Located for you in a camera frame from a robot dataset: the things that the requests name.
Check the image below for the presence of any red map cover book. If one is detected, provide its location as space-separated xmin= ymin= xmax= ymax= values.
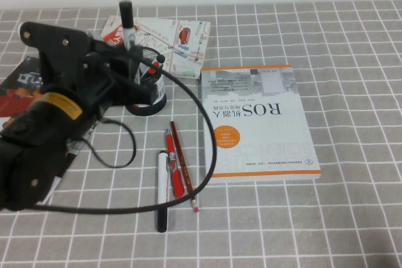
xmin=100 ymin=15 xmax=211 ymax=80

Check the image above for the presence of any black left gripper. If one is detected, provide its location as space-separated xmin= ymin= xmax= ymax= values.
xmin=82 ymin=44 xmax=158 ymax=107

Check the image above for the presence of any grey checked tablecloth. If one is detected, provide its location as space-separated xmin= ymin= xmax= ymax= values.
xmin=0 ymin=0 xmax=402 ymax=268

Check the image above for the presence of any white marker black end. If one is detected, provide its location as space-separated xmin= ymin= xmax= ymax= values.
xmin=156 ymin=150 xmax=170 ymax=233

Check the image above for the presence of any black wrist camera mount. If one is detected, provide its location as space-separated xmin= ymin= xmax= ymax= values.
xmin=18 ymin=21 xmax=95 ymax=93

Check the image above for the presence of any red ballpoint pen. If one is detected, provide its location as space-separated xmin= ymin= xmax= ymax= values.
xmin=165 ymin=129 xmax=186 ymax=200

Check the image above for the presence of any dark red pencil with eraser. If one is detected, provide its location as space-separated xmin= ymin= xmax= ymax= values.
xmin=170 ymin=120 xmax=200 ymax=213

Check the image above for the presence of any black mesh pen holder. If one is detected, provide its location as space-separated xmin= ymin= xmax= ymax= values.
xmin=124 ymin=46 xmax=168 ymax=117

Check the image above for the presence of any grey pen red band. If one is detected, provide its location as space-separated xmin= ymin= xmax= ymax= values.
xmin=139 ymin=54 xmax=166 ymax=79

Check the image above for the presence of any thin black cable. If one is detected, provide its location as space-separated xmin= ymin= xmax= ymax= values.
xmin=80 ymin=117 xmax=138 ymax=168

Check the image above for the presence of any plain white brochure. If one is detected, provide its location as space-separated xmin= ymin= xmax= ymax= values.
xmin=39 ymin=175 xmax=65 ymax=206

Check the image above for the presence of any white orange ROS book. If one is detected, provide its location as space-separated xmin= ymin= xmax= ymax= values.
xmin=200 ymin=63 xmax=323 ymax=185

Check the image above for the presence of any black cap white marker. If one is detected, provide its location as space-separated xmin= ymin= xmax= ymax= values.
xmin=118 ymin=0 xmax=137 ymax=51

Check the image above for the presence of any thick black cable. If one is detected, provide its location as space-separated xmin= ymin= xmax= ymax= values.
xmin=33 ymin=54 xmax=217 ymax=215

